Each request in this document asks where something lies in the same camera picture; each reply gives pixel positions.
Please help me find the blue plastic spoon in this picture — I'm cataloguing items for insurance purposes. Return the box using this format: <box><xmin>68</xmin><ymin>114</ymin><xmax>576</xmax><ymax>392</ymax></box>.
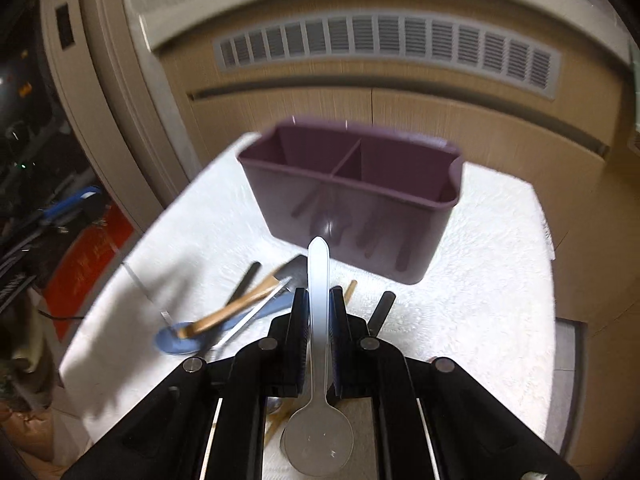
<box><xmin>154</xmin><ymin>290</ymin><xmax>294</xmax><ymax>356</ymax></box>

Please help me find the steel spoon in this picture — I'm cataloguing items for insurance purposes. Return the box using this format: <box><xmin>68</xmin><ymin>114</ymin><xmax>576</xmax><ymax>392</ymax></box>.
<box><xmin>198</xmin><ymin>254</ymin><xmax>307</xmax><ymax>360</ymax></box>

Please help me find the white plastic spoon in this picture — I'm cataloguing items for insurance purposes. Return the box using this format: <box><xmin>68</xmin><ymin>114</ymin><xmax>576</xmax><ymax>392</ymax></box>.
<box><xmin>282</xmin><ymin>236</ymin><xmax>354</xmax><ymax>477</ymax></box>

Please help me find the black handled metal spoon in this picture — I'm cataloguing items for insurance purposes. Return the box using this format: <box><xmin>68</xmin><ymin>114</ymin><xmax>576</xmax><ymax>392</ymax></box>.
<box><xmin>368</xmin><ymin>290</ymin><xmax>396</xmax><ymax>337</ymax></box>

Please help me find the small white ball spoon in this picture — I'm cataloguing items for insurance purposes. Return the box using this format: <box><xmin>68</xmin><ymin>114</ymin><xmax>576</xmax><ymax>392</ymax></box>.
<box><xmin>122</xmin><ymin>261</ymin><xmax>178</xmax><ymax>338</ymax></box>

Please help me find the wooden spoon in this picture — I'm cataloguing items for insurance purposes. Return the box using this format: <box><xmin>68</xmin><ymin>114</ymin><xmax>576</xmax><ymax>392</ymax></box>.
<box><xmin>177</xmin><ymin>275</ymin><xmax>281</xmax><ymax>339</ymax></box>

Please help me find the slotted metal spoon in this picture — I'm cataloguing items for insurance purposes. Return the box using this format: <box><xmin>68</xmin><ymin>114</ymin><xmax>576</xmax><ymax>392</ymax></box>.
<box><xmin>227</xmin><ymin>261</ymin><xmax>262</xmax><ymax>306</ymax></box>

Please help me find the wooden chopstick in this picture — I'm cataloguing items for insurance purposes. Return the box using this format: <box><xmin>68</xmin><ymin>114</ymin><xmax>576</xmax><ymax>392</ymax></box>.
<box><xmin>343</xmin><ymin>280</ymin><xmax>357</xmax><ymax>304</ymax></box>

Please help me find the purple plastic utensil caddy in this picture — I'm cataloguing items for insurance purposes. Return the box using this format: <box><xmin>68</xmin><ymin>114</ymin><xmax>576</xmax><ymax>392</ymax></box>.
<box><xmin>238</xmin><ymin>117</ymin><xmax>464</xmax><ymax>285</ymax></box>

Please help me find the grey ventilation grille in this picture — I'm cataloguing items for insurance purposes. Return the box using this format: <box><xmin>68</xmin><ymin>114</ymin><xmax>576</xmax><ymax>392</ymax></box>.
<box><xmin>213</xmin><ymin>10</ymin><xmax>562</xmax><ymax>100</ymax></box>

